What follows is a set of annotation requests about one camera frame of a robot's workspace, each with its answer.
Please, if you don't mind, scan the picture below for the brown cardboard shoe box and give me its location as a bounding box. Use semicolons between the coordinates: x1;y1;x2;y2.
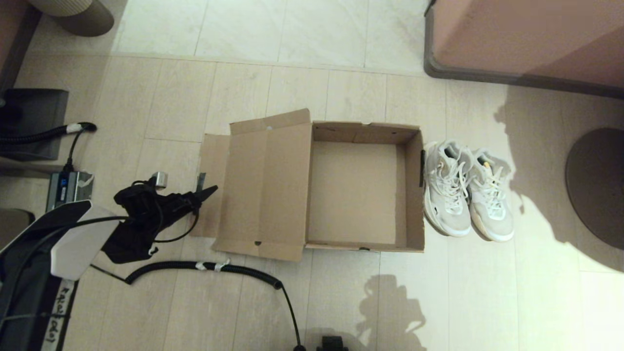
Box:
189;108;426;262

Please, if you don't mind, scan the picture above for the white lace-up sneaker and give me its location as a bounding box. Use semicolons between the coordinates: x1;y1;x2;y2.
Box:
467;148;515;243
422;140;473;238

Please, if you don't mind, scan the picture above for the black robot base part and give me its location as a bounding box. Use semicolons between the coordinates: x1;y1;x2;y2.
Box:
316;335;350;351

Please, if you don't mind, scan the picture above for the dark square furniture base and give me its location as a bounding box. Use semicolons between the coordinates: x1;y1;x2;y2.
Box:
0;89;70;161

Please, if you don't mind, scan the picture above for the grey metal power unit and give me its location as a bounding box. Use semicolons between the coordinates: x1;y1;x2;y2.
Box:
46;171;94;213

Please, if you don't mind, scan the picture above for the dark rounded stool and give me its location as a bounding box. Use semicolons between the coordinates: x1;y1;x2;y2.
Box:
0;209;35;239

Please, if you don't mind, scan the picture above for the dark brown wooden furniture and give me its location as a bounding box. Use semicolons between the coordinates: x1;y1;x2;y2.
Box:
0;0;42;92

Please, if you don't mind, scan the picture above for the round dark brown base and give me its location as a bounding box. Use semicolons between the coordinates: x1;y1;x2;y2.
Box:
565;128;624;252

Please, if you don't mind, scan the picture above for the long black corrugated floor cable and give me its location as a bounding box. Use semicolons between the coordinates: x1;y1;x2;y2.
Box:
90;261;308;351

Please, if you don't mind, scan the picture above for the black corrugated cable white tape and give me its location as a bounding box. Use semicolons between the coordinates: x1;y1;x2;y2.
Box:
0;122;98;171

